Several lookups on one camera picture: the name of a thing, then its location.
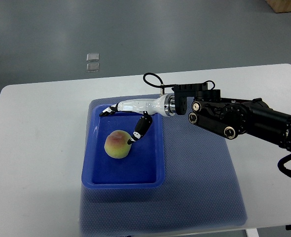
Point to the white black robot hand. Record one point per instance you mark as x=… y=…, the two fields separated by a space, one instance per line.
x=145 y=107

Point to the green red peach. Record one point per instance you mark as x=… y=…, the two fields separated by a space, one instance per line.
x=116 y=145

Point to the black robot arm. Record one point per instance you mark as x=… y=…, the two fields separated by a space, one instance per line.
x=229 y=117

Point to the upper metal floor plate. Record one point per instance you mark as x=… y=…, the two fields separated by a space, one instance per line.
x=92 y=57

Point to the blue plastic tray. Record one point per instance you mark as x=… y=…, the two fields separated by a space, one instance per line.
x=142 y=168

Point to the grey blue textured mat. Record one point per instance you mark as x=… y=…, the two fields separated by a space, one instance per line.
x=200 y=190

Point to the white table leg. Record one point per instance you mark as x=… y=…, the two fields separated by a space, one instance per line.
x=252 y=232

